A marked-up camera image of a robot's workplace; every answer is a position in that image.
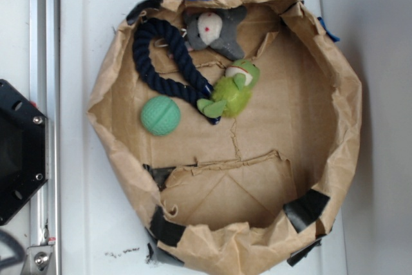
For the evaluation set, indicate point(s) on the green plush frog toy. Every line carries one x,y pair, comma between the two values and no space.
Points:
232,91

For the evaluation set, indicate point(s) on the green rubber ball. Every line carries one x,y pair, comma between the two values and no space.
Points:
160,116

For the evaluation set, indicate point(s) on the brown paper bag bin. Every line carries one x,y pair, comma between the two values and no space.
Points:
243,195

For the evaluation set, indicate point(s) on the grey plush mouse toy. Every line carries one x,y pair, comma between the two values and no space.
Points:
215,29

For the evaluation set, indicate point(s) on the blue tape strip right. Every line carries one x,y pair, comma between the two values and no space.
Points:
333,37

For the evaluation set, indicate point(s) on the white plastic tray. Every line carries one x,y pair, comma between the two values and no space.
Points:
80,159

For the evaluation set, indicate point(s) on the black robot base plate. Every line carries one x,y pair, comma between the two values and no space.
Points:
23,151

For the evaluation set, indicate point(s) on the aluminium frame rail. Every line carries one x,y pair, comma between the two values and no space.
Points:
44,252

